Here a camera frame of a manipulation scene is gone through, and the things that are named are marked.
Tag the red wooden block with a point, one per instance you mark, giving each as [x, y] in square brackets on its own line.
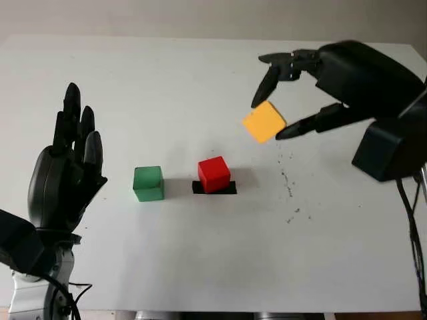
[213, 173]

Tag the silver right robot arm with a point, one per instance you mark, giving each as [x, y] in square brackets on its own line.
[424, 176]

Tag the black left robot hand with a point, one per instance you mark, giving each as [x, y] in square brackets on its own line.
[56, 186]

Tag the yellow wooden block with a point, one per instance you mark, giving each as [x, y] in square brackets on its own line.
[263, 121]

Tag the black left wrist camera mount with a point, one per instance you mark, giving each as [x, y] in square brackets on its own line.
[20, 243]

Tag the green wooden block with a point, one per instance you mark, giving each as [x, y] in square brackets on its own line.
[148, 183]

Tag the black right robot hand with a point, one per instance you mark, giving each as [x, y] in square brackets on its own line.
[363, 80]

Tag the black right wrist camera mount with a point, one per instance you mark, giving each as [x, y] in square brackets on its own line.
[383, 150]

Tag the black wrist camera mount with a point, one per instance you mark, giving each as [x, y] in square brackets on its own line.
[20, 243]
[383, 150]

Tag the black tape patch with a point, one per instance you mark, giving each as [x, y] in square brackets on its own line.
[232, 188]

